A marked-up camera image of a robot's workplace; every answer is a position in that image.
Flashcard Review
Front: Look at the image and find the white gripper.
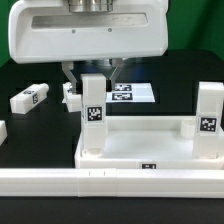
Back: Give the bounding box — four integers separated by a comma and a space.
8, 0, 169, 94

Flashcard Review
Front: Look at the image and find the white desk top tray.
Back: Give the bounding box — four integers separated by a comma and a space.
75, 116, 224, 170

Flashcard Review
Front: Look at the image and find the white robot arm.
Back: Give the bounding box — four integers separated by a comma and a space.
8, 0, 169, 84

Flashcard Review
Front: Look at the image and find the white marker sheet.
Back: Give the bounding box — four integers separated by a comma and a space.
106, 83, 155, 103

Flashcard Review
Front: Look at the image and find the white left fence block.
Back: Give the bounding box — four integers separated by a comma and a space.
0, 120, 7, 146

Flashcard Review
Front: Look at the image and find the white front fence bar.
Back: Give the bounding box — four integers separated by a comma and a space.
0, 169, 224, 198

